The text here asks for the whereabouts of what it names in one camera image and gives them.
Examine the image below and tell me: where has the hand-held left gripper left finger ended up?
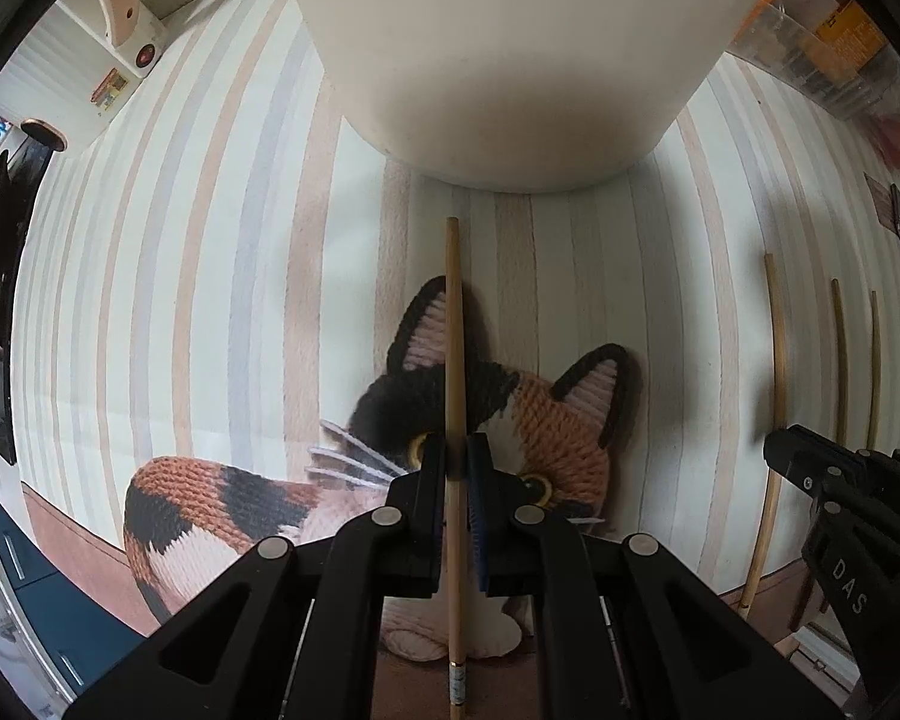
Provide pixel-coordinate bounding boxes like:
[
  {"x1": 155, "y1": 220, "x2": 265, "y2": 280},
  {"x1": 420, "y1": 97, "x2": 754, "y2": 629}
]
[{"x1": 64, "y1": 435, "x2": 449, "y2": 720}]

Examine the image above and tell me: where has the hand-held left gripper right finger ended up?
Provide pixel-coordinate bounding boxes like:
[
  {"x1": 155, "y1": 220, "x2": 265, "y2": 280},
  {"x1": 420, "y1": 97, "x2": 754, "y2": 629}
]
[{"x1": 467, "y1": 433, "x2": 845, "y2": 720}]

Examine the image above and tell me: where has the banded light wooden chopstick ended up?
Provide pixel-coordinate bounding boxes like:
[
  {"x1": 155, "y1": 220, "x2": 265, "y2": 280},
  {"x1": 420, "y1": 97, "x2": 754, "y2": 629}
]
[{"x1": 442, "y1": 216, "x2": 470, "y2": 706}]

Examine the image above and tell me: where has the cream cylindrical utensil holder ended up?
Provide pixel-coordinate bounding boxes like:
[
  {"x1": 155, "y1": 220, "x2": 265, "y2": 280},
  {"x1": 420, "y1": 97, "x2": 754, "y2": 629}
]
[{"x1": 276, "y1": 0, "x2": 792, "y2": 196}]

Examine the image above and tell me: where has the small brown card box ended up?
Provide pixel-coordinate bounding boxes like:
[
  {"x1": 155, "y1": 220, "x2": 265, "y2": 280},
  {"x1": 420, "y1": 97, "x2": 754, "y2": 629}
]
[{"x1": 866, "y1": 172, "x2": 900, "y2": 230}]

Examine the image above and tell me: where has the striped cat print table mat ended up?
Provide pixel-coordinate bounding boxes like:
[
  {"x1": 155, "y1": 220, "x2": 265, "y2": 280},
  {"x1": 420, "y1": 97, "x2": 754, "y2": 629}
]
[{"x1": 0, "y1": 0, "x2": 900, "y2": 661}]

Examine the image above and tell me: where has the red plastic packet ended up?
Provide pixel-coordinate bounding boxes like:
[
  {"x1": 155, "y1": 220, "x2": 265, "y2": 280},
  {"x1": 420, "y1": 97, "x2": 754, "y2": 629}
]
[{"x1": 874, "y1": 112, "x2": 900, "y2": 170}]

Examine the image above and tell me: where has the blue kitchen cabinet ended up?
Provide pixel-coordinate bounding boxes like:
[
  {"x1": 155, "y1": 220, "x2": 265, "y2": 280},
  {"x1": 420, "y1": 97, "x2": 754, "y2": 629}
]
[{"x1": 0, "y1": 465, "x2": 143, "y2": 698}]

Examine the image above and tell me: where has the clear plastic tray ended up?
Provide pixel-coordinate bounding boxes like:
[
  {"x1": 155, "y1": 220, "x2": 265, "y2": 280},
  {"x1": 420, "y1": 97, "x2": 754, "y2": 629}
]
[{"x1": 727, "y1": 0, "x2": 893, "y2": 121}]

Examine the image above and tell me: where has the orange label sauce bottle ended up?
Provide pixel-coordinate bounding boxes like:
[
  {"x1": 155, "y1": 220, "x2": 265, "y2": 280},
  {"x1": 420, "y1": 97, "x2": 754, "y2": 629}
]
[{"x1": 810, "y1": 0, "x2": 882, "y2": 68}]

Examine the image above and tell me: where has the cream electric kettle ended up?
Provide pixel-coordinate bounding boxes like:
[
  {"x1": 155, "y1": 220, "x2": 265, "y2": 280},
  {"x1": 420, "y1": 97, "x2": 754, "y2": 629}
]
[{"x1": 0, "y1": 0, "x2": 170, "y2": 158}]

